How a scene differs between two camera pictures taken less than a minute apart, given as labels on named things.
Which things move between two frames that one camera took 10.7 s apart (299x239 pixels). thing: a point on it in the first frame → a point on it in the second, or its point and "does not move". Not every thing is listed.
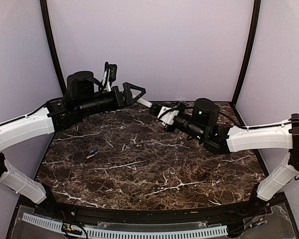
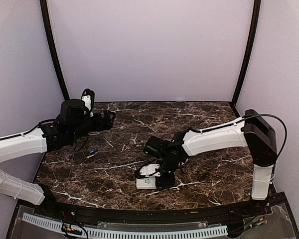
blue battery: [93, 151] does not move
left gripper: [119, 102] → [107, 124]
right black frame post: [254, 32] does not move
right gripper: [168, 129] → [167, 182]
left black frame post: [46, 16] does not move
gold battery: [87, 157] does not move
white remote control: [145, 102] → [148, 182]
